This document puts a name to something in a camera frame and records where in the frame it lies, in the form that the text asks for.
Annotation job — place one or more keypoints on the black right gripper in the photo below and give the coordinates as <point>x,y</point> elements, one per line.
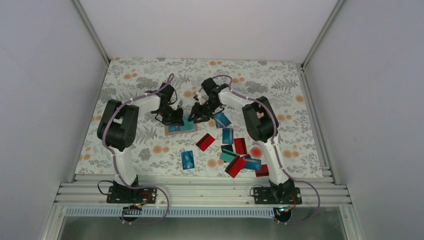
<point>199,113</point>

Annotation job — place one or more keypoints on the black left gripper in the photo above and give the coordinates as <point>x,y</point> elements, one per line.
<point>177,121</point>

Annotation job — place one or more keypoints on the blue striped card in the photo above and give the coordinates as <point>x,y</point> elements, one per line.
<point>173,128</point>

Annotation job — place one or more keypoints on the tan leather card holder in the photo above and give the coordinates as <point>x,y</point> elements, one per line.
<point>180,132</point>

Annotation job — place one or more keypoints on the blue card pile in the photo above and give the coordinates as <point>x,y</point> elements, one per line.
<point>221,121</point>
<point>187,159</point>

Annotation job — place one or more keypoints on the teal card pile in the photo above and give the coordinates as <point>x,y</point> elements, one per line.
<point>188,125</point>

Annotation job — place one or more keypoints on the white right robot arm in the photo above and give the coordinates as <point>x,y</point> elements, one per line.
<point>260,121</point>

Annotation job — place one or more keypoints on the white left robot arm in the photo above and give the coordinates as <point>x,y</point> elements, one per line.
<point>118,127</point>

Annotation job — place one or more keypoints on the red card near wallet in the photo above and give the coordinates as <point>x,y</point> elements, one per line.
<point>205,142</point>

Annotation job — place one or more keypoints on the blue card middle upright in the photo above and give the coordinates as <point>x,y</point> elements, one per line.
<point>227,136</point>

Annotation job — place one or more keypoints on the black card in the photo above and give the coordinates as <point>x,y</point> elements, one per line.
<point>228,147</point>

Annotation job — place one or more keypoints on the teal green card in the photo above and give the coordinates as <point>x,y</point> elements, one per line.
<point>228,156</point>

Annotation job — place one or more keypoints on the red card centre upright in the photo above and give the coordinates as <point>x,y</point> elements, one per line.
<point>240,146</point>

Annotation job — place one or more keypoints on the red card lower centre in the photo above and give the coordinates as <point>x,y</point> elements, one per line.
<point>235,166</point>

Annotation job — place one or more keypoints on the light blue card right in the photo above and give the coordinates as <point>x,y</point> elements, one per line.
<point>252,164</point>

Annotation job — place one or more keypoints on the red card bottom right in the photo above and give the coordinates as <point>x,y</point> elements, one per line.
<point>263,172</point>

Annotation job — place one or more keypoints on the floral patterned table mat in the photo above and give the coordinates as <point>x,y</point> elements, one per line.
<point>157,154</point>

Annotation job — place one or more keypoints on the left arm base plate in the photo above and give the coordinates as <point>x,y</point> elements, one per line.
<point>123,195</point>

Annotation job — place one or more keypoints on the perforated grey cable tray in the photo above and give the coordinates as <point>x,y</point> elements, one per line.
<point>172,212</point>

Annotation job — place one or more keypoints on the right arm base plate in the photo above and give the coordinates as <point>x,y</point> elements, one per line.
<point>265,196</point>

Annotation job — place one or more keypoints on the aluminium rail frame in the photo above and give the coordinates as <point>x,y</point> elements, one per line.
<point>188,191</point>

